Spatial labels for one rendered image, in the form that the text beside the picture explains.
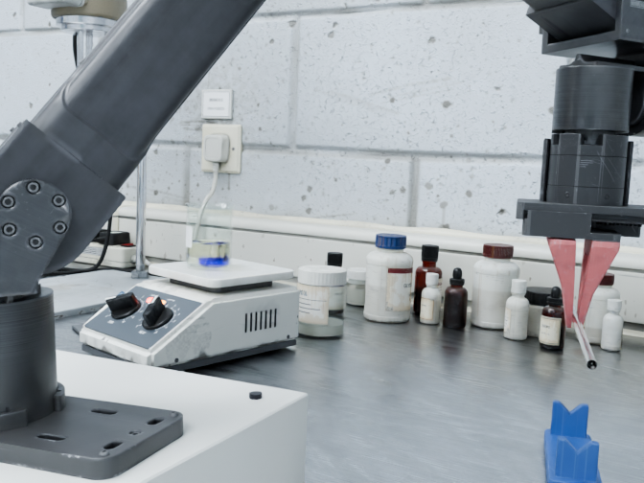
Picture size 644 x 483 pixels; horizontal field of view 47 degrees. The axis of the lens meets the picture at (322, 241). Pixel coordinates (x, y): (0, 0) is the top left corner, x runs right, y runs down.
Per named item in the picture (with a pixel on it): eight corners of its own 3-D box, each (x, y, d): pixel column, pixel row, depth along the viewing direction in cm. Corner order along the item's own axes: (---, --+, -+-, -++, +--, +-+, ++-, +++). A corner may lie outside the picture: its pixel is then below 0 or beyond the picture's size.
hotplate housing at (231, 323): (149, 382, 68) (150, 297, 67) (77, 353, 77) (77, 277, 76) (313, 344, 84) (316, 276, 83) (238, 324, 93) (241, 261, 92)
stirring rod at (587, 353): (599, 362, 44) (575, 304, 63) (588, 359, 44) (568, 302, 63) (595, 372, 44) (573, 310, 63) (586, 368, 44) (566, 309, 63)
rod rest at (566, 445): (602, 502, 48) (607, 448, 47) (547, 494, 48) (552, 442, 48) (588, 446, 57) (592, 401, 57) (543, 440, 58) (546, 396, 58)
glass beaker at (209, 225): (213, 276, 77) (215, 199, 76) (172, 270, 80) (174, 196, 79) (245, 270, 83) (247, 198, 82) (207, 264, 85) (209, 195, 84)
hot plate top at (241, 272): (213, 288, 73) (214, 280, 73) (144, 272, 81) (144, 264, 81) (297, 278, 82) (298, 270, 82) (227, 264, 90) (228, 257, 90)
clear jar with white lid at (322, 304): (312, 325, 94) (315, 263, 93) (353, 333, 91) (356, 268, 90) (286, 333, 89) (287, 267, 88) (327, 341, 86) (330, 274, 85)
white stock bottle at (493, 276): (523, 331, 96) (529, 248, 95) (478, 330, 96) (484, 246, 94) (505, 320, 102) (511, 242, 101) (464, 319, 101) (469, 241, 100)
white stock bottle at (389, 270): (356, 319, 98) (360, 234, 97) (372, 311, 104) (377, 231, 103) (402, 326, 96) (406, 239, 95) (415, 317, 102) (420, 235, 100)
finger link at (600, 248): (516, 313, 64) (523, 205, 63) (604, 321, 62) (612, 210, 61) (515, 330, 57) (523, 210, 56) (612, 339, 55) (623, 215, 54)
